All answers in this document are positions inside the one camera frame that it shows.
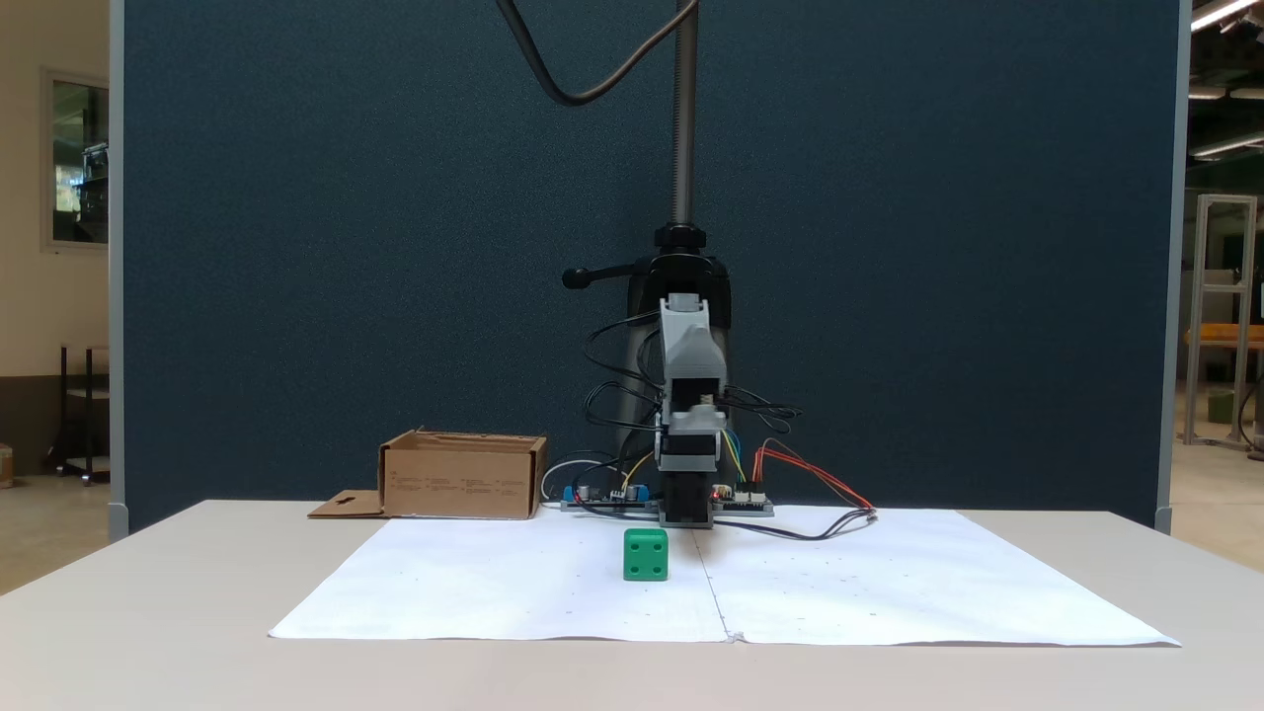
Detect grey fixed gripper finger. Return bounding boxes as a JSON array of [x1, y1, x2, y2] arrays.
[[660, 294, 729, 382]]

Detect green dice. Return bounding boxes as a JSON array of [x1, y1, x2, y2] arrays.
[[623, 528, 670, 582]]

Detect circuit board with white connectors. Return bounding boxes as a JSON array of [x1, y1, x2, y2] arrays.
[[711, 484, 776, 517]]

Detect circuit board with blue parts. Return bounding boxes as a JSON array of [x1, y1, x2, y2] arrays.
[[561, 482, 661, 514]]

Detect black and grey tripod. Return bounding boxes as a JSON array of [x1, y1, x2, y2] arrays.
[[561, 0, 737, 475]]

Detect white paper sheet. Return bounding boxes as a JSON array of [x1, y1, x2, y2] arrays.
[[269, 513, 730, 643], [691, 506, 1182, 648]]

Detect brown cardboard box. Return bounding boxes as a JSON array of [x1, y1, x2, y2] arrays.
[[308, 428, 549, 521]]

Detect dark blue partition panel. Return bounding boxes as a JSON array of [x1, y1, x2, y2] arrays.
[[109, 0, 1191, 539]]

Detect orange table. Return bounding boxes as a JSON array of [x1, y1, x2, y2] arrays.
[[1185, 324, 1264, 349]]

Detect black shelf cart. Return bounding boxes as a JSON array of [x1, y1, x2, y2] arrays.
[[54, 344, 112, 485]]

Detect ceiling light strip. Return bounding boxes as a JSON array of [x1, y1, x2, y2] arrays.
[[1190, 0, 1264, 31]]

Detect black servo wire loops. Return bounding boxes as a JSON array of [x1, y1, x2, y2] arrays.
[[583, 311, 672, 465]]

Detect orange and red wires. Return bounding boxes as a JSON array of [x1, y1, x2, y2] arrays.
[[752, 439, 878, 514]]

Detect white cable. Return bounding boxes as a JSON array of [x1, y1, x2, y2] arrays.
[[540, 456, 618, 503]]

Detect black cable on paper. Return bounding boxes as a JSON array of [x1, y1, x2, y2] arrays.
[[716, 509, 878, 542]]

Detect thick black hanging cable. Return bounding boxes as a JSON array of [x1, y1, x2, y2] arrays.
[[497, 0, 700, 107]]

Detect aluminium profile frame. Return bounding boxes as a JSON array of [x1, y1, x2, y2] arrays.
[[1183, 194, 1260, 450]]

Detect window with white frame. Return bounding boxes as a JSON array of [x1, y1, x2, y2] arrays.
[[41, 67, 110, 253]]

